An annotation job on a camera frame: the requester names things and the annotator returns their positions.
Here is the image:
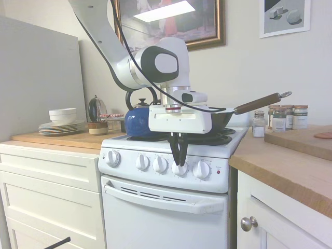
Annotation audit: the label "black wok wooden handle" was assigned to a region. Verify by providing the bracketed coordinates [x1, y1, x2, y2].
[185, 91, 293, 137]

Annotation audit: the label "thick wooden cutting board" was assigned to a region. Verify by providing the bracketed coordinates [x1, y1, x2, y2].
[264, 124, 332, 161]

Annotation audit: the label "round metal cabinet knob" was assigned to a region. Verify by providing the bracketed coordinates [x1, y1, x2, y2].
[240, 216, 259, 232]

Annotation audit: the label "white stove with oven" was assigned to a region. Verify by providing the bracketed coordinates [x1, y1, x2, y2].
[98, 107, 250, 249]

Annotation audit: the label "stack of white plates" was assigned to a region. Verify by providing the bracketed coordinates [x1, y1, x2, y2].
[38, 120, 86, 136]

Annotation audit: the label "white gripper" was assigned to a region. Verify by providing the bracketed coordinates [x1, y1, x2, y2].
[148, 102, 213, 167]

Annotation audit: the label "glass jar red checked lid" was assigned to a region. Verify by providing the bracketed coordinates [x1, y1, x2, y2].
[100, 113, 126, 131]

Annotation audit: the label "small brown ceramic bowl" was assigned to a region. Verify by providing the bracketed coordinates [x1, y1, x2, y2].
[87, 121, 109, 136]

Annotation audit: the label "white oven temperature knob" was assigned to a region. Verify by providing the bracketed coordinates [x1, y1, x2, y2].
[106, 149, 121, 168]

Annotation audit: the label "blue enamel kettle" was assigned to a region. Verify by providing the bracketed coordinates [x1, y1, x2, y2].
[124, 87, 159, 138]

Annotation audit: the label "glass salt shaker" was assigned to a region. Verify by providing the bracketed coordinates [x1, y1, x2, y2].
[252, 110, 266, 138]

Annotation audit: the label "white ceramic bowl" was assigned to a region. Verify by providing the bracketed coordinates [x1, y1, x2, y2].
[50, 118, 76, 125]
[49, 108, 77, 120]

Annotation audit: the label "spice jar white label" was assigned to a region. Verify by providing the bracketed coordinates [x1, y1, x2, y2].
[293, 104, 309, 130]

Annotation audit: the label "spice jar dark label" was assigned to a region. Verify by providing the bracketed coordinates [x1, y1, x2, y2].
[281, 104, 295, 130]

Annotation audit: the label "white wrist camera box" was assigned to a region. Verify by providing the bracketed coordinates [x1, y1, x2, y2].
[173, 89, 208, 105]

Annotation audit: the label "gold framed painting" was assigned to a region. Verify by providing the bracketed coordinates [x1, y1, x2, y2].
[114, 0, 226, 52]

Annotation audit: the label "white door cabinet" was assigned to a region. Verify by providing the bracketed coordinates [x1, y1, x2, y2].
[236, 170, 332, 249]

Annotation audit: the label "white oven door handle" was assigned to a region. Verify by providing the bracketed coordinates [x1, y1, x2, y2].
[103, 181, 225, 215]

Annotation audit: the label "white stove burner knob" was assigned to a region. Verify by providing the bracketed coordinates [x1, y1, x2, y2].
[192, 160, 211, 180]
[172, 159, 189, 178]
[152, 155, 169, 174]
[135, 153, 151, 172]

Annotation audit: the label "white drawer cabinet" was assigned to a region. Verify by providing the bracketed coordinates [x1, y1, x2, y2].
[0, 141, 107, 249]

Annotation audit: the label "spice jar brown contents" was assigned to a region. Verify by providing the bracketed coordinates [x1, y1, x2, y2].
[268, 104, 281, 130]

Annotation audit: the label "large wooden counter board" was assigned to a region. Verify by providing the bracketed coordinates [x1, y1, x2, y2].
[11, 128, 127, 150]

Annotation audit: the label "grey still life poster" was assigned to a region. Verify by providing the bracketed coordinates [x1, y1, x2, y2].
[259, 0, 311, 39]

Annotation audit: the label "thin black rod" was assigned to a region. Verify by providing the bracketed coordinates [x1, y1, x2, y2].
[43, 236, 71, 249]

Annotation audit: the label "round black rimmed glass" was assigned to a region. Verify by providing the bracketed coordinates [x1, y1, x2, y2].
[88, 94, 108, 123]

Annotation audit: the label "spice jar green label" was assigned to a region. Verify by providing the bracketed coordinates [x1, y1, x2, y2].
[272, 106, 287, 132]

